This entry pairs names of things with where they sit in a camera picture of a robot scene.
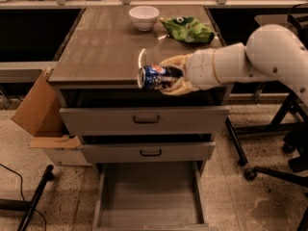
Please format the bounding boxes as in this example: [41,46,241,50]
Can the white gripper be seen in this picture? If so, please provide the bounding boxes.
[160,48,219,96]

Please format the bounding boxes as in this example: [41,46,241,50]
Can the blue pepsi can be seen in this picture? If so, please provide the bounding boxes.
[138,64,183,90]

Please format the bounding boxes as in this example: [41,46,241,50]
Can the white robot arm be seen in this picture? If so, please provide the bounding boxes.
[161,24,308,105]

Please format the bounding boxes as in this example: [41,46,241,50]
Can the top grey drawer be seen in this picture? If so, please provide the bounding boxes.
[60,106,229,136]

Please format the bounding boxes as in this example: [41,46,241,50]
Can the grey drawer cabinet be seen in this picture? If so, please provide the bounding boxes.
[47,5,237,178]

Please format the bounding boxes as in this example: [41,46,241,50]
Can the middle grey drawer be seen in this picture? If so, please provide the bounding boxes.
[80,141,216,164]

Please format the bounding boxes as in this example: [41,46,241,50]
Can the bottom open grey drawer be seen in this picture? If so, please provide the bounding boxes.
[92,162,209,231]

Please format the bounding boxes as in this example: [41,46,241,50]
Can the green chip bag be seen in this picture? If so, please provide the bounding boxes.
[160,16,215,43]

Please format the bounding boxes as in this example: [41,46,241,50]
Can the white ceramic bowl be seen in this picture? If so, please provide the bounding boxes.
[129,6,160,31]

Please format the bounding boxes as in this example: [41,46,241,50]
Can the black table leg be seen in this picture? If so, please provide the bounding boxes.
[225,118,248,166]

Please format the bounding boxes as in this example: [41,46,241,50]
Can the black office chair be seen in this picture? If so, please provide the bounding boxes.
[243,2,308,231]

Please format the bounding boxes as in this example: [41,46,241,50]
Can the brown cardboard box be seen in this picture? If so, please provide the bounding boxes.
[12,69,89,166]

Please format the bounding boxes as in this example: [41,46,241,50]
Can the black stand leg left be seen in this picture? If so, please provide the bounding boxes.
[0,164,54,231]

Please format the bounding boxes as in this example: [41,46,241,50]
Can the black floor cable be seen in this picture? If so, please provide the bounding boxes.
[0,163,47,231]

